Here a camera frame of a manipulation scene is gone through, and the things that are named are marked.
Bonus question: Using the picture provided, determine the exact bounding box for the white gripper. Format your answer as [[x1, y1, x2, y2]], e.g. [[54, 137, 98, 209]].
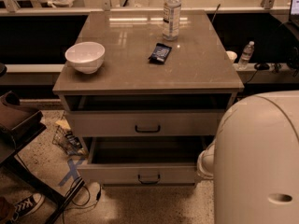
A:
[[197, 142, 215, 179]]

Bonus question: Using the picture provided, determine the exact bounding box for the grey drawer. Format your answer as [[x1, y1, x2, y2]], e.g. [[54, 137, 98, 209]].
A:
[[78, 136, 204, 186], [65, 110, 224, 137]]

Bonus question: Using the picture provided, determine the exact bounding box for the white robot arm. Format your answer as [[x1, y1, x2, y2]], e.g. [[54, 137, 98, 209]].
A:
[[197, 91, 299, 224]]

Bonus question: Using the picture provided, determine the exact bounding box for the grey drawer cabinet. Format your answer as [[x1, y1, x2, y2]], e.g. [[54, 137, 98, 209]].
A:
[[51, 9, 245, 189]]

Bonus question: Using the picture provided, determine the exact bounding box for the white paper cup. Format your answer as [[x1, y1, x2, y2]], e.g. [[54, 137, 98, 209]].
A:
[[226, 50, 237, 63]]

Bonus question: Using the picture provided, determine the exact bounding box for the black computer mouse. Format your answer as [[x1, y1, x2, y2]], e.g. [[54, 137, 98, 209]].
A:
[[254, 63, 270, 71]]

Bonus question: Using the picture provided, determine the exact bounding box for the small water bottle on ledge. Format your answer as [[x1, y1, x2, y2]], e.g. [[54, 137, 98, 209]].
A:
[[237, 41, 255, 70]]

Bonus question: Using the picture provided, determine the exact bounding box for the dark blue snack packet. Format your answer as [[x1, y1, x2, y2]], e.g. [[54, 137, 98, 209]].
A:
[[149, 43, 172, 64]]

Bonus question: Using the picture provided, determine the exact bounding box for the white bowl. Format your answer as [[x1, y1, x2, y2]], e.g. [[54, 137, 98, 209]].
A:
[[64, 42, 106, 74]]

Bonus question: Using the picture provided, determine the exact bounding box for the clear water bottle on cabinet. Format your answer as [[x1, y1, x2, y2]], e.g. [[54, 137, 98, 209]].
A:
[[163, 0, 181, 41]]

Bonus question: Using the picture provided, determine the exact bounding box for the black and white sneaker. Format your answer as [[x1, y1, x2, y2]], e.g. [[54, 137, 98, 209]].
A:
[[6, 193, 45, 224]]

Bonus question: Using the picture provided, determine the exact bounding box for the dark side table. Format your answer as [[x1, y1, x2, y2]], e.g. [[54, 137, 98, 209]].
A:
[[0, 91, 86, 224]]

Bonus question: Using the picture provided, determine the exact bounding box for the black floor cable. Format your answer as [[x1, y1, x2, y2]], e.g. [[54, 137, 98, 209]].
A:
[[61, 175, 103, 224]]

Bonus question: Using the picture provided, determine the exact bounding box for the wire basket with snacks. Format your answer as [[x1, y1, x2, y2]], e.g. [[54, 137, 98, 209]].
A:
[[52, 126, 84, 156]]

